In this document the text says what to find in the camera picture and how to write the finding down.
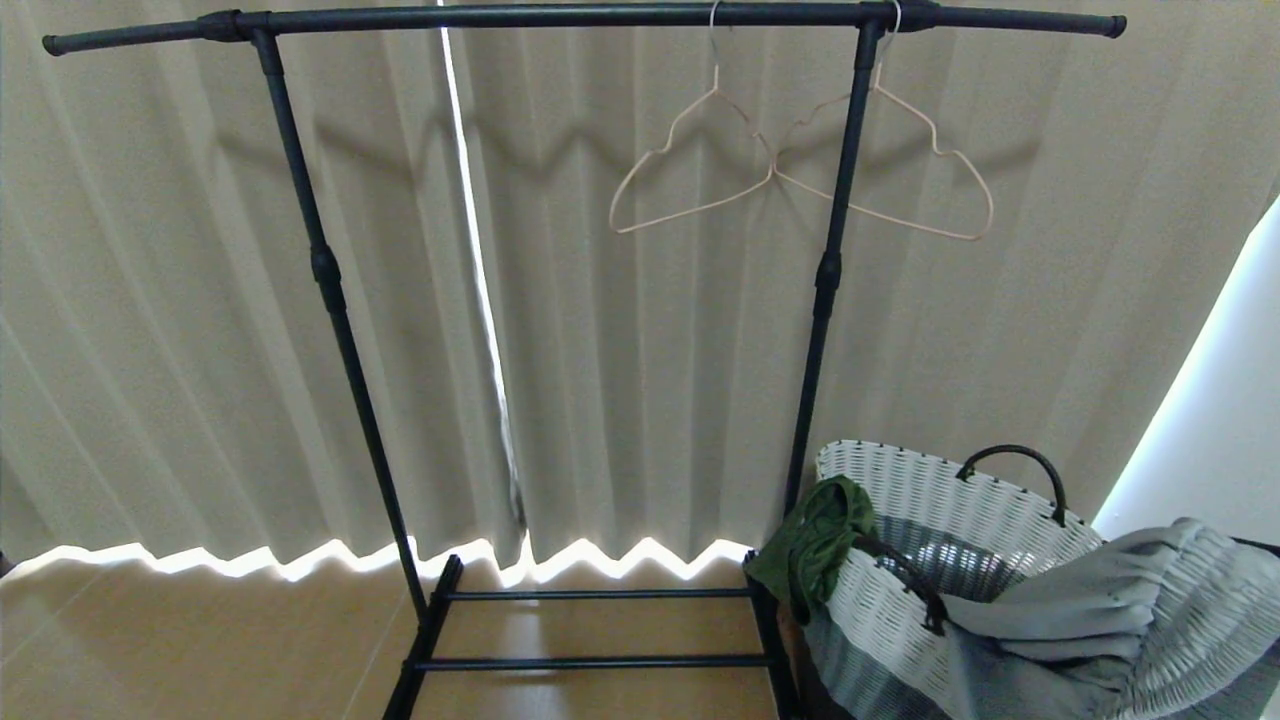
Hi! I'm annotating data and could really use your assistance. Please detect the pink clothes hanger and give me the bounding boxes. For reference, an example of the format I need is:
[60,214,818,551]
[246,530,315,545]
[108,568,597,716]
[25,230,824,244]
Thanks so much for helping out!
[608,0,777,236]
[773,0,995,243]

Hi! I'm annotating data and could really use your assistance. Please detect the pale grey shorts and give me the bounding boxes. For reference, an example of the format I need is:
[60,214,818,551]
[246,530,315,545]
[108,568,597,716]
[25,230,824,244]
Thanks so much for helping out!
[940,517,1280,720]

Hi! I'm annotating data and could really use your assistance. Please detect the white laundry basket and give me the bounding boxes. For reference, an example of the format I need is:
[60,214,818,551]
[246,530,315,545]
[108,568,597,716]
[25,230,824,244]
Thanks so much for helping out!
[800,438,1109,720]

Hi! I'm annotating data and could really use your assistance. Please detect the black clothes rack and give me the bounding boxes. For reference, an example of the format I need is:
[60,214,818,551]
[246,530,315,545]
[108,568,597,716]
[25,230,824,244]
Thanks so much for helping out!
[42,0,1128,720]

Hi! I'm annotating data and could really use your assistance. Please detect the green garment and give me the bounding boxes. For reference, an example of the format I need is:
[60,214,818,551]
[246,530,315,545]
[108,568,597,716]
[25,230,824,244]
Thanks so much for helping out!
[743,475,883,627]

